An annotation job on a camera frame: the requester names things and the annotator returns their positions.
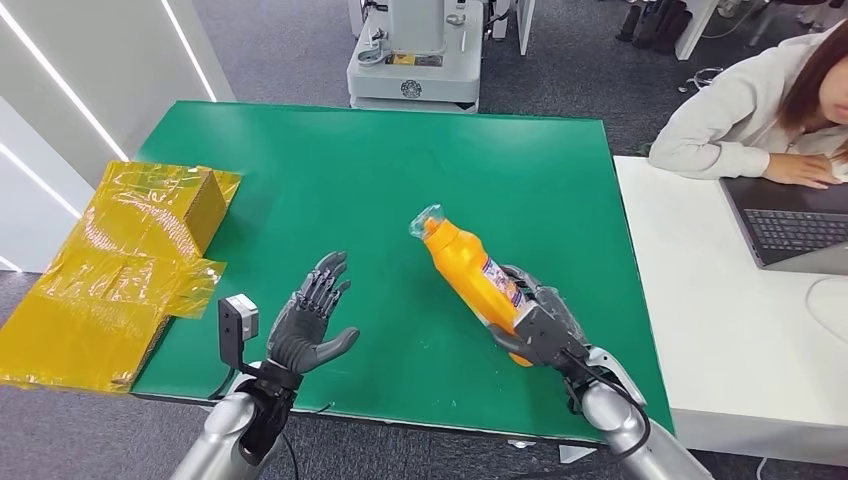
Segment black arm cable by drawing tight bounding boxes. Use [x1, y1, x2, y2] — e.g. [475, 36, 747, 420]
[563, 351, 654, 463]
[281, 402, 333, 480]

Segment person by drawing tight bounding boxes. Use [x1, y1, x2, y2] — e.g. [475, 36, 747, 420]
[647, 19, 848, 190]

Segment white upright panel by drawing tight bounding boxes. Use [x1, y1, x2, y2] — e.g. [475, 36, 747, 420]
[515, 0, 537, 58]

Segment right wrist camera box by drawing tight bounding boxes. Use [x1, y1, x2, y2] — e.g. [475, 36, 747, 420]
[513, 305, 590, 370]

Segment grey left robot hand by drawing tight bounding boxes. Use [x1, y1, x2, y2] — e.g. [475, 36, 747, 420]
[266, 250, 361, 376]

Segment yellow taped cardboard box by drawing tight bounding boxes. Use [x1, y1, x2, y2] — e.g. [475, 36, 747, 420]
[0, 160, 242, 394]

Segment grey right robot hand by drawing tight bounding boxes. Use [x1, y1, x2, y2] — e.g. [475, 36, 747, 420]
[488, 264, 591, 368]

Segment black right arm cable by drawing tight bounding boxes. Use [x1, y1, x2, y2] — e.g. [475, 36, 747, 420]
[563, 351, 654, 463]

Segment white desk leg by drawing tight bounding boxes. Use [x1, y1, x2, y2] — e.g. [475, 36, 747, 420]
[673, 0, 721, 63]

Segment person's hand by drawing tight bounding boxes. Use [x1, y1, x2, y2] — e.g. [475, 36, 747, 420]
[761, 153, 840, 191]

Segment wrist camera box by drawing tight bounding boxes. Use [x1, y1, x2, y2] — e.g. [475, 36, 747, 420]
[513, 305, 590, 370]
[217, 294, 260, 372]

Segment grey floor cable bundle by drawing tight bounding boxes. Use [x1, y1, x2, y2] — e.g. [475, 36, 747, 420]
[676, 67, 723, 95]

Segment white table bracket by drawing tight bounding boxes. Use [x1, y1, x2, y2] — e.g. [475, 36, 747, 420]
[558, 444, 598, 466]

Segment green table mat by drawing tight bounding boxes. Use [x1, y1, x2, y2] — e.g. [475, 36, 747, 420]
[131, 100, 675, 444]

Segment white desk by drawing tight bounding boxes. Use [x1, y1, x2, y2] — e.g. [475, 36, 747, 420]
[612, 155, 848, 466]

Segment black bags on floor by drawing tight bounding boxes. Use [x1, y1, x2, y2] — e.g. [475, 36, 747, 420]
[614, 0, 694, 58]

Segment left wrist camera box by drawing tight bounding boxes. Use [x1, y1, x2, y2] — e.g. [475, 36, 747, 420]
[217, 294, 260, 372]

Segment grey laptop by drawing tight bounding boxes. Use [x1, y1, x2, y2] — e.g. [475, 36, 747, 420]
[720, 176, 848, 277]

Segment orange plastic bottle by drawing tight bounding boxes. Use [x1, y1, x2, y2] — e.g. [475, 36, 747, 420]
[408, 203, 535, 369]

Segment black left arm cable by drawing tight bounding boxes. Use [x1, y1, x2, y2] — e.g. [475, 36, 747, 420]
[281, 402, 333, 480]

